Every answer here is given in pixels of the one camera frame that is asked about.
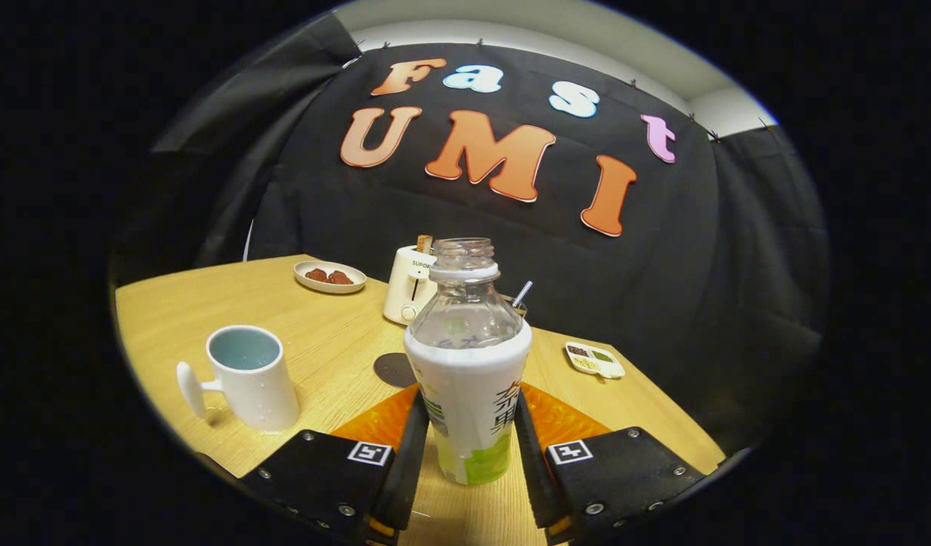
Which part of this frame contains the white round plate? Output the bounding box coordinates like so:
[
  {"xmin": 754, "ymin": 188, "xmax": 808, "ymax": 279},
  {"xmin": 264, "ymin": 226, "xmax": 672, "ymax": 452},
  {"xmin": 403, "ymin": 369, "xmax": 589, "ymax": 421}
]
[{"xmin": 293, "ymin": 260, "xmax": 368, "ymax": 295}]

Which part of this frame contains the white divided dish of beans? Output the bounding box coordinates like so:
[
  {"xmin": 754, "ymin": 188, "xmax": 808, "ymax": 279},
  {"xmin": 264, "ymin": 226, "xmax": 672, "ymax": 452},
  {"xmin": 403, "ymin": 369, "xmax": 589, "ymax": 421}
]
[{"xmin": 564, "ymin": 341, "xmax": 626, "ymax": 380}]

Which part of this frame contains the white toaster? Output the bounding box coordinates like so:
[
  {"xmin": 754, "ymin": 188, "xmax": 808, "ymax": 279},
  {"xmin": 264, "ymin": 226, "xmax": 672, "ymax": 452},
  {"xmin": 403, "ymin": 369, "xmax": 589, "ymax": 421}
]
[{"xmin": 382, "ymin": 244, "xmax": 440, "ymax": 327}]

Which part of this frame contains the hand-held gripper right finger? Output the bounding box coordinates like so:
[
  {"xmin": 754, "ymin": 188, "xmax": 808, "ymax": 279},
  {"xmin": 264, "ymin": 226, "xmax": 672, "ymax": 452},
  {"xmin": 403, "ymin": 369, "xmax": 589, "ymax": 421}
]
[{"xmin": 515, "ymin": 383, "xmax": 709, "ymax": 545}]

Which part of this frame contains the wooden table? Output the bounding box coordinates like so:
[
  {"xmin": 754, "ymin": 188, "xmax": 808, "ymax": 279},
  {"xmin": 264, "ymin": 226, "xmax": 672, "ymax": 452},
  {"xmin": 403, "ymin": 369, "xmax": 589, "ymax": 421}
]
[{"xmin": 115, "ymin": 254, "xmax": 728, "ymax": 546}]

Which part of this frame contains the dark round coaster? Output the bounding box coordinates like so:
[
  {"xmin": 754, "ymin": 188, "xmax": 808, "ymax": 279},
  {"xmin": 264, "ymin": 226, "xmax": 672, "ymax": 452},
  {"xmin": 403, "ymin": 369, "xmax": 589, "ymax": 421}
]
[{"xmin": 373, "ymin": 352, "xmax": 417, "ymax": 389}]

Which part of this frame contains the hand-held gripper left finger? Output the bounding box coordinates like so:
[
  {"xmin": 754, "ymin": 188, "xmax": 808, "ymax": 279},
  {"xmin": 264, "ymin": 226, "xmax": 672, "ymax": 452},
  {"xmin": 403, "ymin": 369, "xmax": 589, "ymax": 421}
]
[{"xmin": 242, "ymin": 385, "xmax": 430, "ymax": 545}]

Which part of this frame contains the white cup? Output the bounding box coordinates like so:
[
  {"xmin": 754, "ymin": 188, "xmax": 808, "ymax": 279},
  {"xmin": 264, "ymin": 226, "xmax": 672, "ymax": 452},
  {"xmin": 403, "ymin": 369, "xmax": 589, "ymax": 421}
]
[{"xmin": 176, "ymin": 325, "xmax": 301, "ymax": 435}]

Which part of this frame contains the clear juice bottle white label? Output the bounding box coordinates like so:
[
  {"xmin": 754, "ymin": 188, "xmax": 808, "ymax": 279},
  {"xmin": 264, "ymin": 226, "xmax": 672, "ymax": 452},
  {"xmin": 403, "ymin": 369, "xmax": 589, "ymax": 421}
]
[{"xmin": 403, "ymin": 237, "xmax": 533, "ymax": 486}]

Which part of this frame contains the black backdrop cloth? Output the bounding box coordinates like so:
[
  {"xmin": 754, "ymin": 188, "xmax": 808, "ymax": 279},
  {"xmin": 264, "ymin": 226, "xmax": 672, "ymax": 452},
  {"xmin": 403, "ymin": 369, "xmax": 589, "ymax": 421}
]
[{"xmin": 109, "ymin": 11, "xmax": 830, "ymax": 456}]

